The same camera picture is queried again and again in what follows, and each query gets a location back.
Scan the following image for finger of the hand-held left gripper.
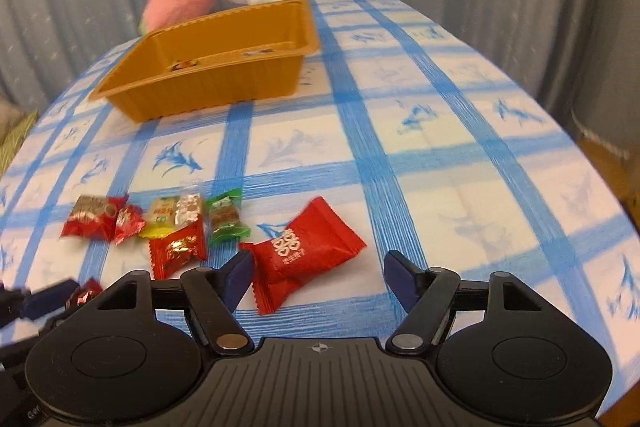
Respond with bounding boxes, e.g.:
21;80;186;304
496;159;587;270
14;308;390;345
0;278;81;333

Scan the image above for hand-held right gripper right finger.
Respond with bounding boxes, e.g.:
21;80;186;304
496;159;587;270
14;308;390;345
384;250;568;355

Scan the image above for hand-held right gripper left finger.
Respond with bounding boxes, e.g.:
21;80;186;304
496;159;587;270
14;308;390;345
70;251;257;356

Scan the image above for small dark red candy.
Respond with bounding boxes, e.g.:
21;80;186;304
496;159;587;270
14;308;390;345
66;278;104;310

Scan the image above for large red candy packet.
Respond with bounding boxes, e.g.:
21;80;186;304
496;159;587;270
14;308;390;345
239;196;367;316

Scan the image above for red gold candy packet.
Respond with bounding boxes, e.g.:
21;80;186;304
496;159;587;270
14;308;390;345
148;221;208;280

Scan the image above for clear candy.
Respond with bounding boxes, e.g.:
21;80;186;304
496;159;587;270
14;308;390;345
175;179;206;225

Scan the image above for wide red candy packet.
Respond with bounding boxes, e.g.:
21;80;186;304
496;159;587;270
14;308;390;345
60;194;128;242

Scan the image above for yellow green candy packet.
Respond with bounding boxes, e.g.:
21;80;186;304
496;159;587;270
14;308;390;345
139;196;180;240

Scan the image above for small red twisted candy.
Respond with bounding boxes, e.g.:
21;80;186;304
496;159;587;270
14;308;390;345
114;204;147;247

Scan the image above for orange plastic tray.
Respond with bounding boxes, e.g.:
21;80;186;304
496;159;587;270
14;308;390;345
88;0;322;122

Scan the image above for blue checked tablecloth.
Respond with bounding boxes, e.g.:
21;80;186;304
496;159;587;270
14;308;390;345
0;0;632;427

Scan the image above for green patterned cushion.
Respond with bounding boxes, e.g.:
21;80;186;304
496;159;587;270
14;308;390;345
0;109;40;178

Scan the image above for beige cushion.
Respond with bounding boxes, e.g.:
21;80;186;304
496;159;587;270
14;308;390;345
0;99;23;142

